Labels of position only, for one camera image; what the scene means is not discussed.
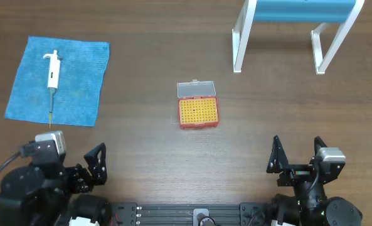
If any mounting rail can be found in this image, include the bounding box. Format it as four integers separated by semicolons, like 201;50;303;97
110;202;274;226

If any blue cloth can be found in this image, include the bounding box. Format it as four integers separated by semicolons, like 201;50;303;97
4;35;110;128

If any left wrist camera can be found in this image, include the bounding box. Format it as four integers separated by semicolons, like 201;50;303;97
35;131;66;158

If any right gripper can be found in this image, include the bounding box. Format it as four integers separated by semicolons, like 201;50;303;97
266;135;327;186

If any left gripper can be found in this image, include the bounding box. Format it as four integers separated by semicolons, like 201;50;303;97
63;143;107;194

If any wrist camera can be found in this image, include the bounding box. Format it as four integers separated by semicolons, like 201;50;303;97
316;147;346;164
35;131;66;158

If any white and blue stand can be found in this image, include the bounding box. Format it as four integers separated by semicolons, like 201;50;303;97
231;0;365;75

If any white pipette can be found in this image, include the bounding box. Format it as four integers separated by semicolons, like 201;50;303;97
43;49;62;129

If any black cable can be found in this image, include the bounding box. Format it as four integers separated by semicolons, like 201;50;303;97
0;144;29;186
304;169;322;198

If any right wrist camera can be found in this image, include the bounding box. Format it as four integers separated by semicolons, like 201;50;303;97
316;147;346;164

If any red and yellow tip box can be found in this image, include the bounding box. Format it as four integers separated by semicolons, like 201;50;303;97
176;79;220;130

